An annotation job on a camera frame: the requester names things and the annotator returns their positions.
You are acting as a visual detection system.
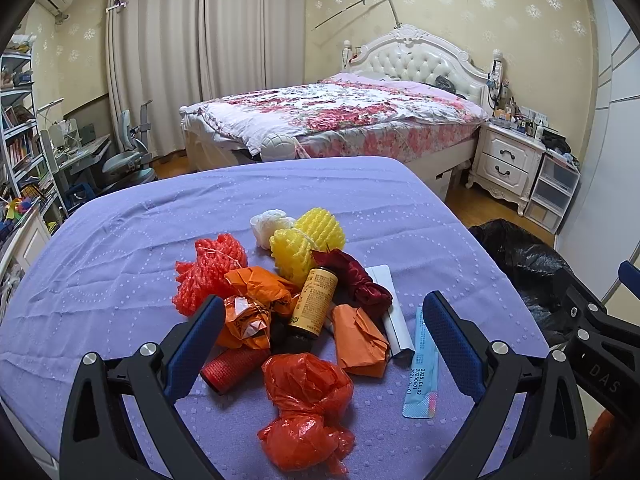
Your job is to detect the light blue sachet packet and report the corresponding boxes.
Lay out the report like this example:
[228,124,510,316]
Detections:
[402,307,439,419]

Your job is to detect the white teal tube package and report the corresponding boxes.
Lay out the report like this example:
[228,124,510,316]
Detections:
[366,264,414,359]

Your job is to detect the red foam fruit net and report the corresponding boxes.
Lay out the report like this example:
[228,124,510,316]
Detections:
[171,233,247,316]

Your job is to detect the orange paper wad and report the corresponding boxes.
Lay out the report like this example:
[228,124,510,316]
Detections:
[332,304,390,378]

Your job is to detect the orange printed wrapper wad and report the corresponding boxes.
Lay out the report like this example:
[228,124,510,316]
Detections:
[215,266,300,350]

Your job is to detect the red plastic bag wad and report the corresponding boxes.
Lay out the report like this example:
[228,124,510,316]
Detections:
[257,353,355,477]

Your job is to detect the dark red cloth wad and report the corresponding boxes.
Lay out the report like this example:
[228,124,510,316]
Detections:
[311,248,393,322]

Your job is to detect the brown bottle yellow label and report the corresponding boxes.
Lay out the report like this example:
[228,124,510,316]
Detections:
[288,268,338,338]

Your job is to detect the black trash bag bin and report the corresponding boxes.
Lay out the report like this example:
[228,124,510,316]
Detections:
[469,219,572,347]

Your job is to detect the translucent plastic drawer unit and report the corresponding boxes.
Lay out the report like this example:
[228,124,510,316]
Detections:
[524,151,580,235]

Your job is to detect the white nightstand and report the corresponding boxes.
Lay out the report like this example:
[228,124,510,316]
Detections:
[465,122,546,217]

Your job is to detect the white under-bed storage box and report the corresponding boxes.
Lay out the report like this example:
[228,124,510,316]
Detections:
[432,170,452,202]

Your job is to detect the white bookshelf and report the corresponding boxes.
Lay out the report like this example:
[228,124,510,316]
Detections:
[1,34,67,234]

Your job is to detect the grey study desk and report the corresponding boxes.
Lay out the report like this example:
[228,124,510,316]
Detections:
[40,118,112,197]

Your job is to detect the grey desk chair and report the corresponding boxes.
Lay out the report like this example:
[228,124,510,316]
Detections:
[102,100,157,194]

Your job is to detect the white tufted headboard bed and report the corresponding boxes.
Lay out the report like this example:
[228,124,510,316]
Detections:
[181,25,488,188]

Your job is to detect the yellow foam fruit net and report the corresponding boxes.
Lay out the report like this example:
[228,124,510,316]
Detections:
[269,207,346,287]

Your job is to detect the floral pink quilt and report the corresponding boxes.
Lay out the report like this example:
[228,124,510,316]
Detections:
[180,74,488,162]

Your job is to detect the bent metal pole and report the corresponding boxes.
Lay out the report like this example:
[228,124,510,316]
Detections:
[312,0,402,30]

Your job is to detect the beige curtains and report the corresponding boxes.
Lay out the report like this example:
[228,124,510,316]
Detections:
[105,0,306,157]

